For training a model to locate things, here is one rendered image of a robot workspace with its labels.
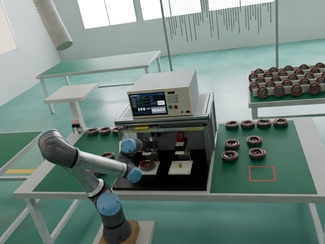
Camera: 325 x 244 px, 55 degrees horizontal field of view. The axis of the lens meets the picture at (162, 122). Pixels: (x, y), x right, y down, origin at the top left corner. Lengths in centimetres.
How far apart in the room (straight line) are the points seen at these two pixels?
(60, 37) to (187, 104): 140
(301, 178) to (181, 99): 89
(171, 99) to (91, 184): 81
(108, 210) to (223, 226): 145
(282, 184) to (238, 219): 95
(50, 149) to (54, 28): 176
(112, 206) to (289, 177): 112
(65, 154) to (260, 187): 118
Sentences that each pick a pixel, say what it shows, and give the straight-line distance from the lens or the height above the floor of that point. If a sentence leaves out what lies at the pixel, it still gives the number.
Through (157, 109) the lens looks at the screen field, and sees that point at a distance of 218.
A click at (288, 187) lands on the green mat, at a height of 75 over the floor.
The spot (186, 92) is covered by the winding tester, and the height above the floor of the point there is 128.
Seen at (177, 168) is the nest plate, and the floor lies 78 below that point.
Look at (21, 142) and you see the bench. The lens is 341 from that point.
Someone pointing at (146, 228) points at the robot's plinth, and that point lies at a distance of 186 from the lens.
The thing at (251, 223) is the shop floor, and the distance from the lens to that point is 288.
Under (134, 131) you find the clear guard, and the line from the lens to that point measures 217.
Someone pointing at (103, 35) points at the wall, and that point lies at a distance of 908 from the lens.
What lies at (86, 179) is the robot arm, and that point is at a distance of 167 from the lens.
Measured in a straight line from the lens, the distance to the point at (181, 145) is 219.
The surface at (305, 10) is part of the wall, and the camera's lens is 841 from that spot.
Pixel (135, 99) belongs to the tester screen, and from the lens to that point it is 219.
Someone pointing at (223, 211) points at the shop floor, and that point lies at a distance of 300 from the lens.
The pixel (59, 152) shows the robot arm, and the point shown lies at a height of 139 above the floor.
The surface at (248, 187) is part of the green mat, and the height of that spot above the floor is 75.
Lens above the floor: 201
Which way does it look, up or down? 25 degrees down
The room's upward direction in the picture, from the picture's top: 10 degrees counter-clockwise
